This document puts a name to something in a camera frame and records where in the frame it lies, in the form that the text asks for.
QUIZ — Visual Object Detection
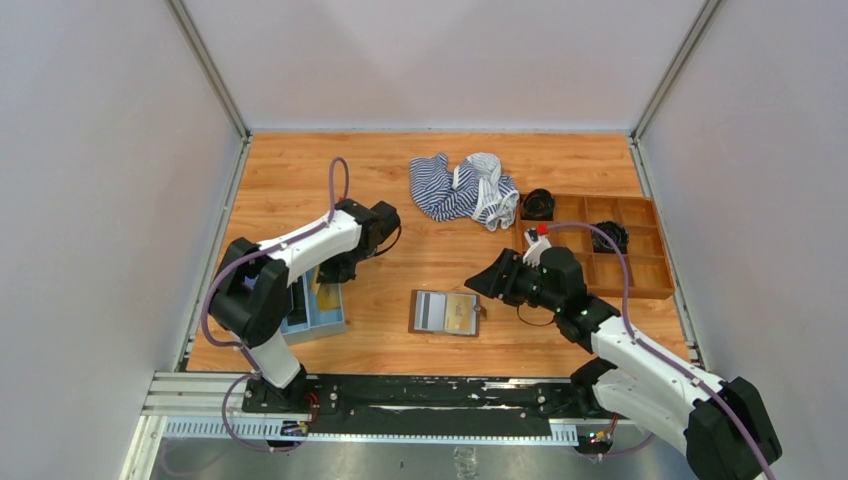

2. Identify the blue striped cloth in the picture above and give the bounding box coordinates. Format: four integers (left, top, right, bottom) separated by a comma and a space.
409, 152, 519, 231

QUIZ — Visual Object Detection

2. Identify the wooden compartment tray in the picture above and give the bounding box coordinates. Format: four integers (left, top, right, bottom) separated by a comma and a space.
514, 189, 675, 300

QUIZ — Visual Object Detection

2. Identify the gold card in box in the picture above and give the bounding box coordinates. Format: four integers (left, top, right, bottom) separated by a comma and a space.
314, 283, 342, 311

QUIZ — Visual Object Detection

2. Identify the black coiled belt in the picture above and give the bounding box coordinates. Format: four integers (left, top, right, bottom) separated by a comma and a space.
520, 188, 556, 221
591, 220, 630, 254

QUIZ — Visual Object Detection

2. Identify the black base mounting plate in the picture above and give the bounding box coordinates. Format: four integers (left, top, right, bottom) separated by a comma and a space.
240, 374, 613, 437

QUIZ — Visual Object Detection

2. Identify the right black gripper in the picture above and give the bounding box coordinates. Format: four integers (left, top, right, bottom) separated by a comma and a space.
465, 248, 563, 314

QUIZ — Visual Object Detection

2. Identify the purple cable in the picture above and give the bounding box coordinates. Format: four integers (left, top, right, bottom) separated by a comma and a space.
199, 156, 350, 454
535, 221, 780, 480

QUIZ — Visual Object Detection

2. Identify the black coiled belt top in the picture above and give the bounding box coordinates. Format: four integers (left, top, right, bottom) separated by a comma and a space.
520, 188, 556, 221

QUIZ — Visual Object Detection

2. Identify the blue plastic organizer box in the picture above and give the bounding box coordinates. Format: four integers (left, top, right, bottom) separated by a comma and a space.
280, 267, 347, 345

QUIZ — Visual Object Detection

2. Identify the brown leather card holder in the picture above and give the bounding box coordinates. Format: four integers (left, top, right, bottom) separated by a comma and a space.
408, 289, 487, 337

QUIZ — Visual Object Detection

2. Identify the black coiled belt right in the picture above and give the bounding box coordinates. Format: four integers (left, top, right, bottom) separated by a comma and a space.
591, 220, 630, 254

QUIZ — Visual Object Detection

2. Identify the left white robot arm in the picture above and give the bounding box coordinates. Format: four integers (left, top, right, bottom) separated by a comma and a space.
203, 199, 401, 413

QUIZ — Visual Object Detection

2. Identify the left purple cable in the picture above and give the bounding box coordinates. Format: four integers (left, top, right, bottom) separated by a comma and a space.
199, 156, 350, 454

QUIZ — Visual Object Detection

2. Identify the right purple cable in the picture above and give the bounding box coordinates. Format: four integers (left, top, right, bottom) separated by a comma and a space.
535, 221, 780, 480

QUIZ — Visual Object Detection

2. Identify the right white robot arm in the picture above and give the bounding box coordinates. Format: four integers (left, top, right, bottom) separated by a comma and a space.
465, 247, 783, 479

